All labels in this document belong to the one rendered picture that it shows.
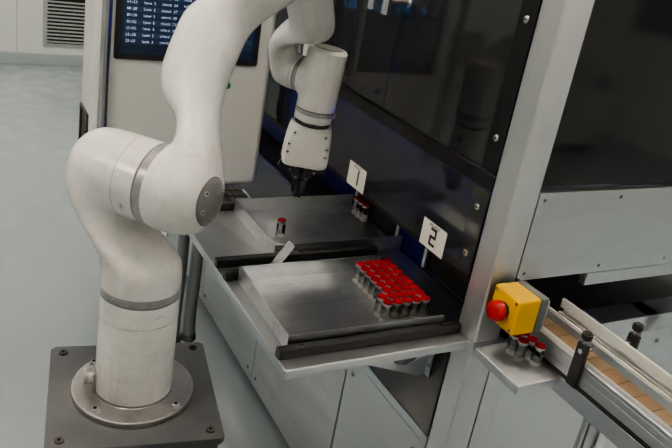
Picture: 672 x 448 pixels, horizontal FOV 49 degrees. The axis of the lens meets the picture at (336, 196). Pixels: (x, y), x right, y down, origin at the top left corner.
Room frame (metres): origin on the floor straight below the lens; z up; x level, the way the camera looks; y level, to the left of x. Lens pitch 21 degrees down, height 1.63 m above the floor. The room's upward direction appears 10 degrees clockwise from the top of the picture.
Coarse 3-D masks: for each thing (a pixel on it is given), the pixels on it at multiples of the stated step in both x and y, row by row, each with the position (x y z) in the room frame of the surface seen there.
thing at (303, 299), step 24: (264, 264) 1.37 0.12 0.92; (288, 264) 1.39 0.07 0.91; (312, 264) 1.42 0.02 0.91; (336, 264) 1.45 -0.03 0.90; (264, 288) 1.33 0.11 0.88; (288, 288) 1.34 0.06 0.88; (312, 288) 1.36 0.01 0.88; (336, 288) 1.38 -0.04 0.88; (360, 288) 1.40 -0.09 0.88; (264, 312) 1.21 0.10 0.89; (288, 312) 1.25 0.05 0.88; (312, 312) 1.27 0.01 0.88; (336, 312) 1.28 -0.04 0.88; (360, 312) 1.30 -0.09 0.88; (288, 336) 1.12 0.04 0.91; (312, 336) 1.14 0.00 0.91; (336, 336) 1.17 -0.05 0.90
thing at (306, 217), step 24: (240, 216) 1.65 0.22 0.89; (264, 216) 1.69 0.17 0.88; (288, 216) 1.71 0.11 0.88; (312, 216) 1.74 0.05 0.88; (336, 216) 1.77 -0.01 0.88; (264, 240) 1.52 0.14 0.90; (288, 240) 1.57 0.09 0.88; (312, 240) 1.60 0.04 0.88; (336, 240) 1.55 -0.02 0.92; (360, 240) 1.58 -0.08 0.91; (384, 240) 1.62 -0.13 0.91
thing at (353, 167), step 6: (354, 162) 1.73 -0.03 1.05; (354, 168) 1.73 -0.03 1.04; (360, 168) 1.70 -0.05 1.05; (348, 174) 1.74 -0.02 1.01; (354, 174) 1.72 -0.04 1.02; (360, 174) 1.70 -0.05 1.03; (366, 174) 1.68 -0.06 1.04; (348, 180) 1.74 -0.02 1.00; (354, 180) 1.72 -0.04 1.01; (360, 180) 1.69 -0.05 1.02; (354, 186) 1.71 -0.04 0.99; (360, 186) 1.69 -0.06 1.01; (360, 192) 1.68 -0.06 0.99
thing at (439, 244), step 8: (424, 224) 1.45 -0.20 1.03; (432, 224) 1.43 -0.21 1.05; (424, 232) 1.45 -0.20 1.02; (432, 232) 1.42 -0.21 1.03; (440, 232) 1.40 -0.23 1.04; (424, 240) 1.44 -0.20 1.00; (432, 240) 1.42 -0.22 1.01; (440, 240) 1.40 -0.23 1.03; (432, 248) 1.41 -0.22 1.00; (440, 248) 1.39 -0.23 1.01; (440, 256) 1.39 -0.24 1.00
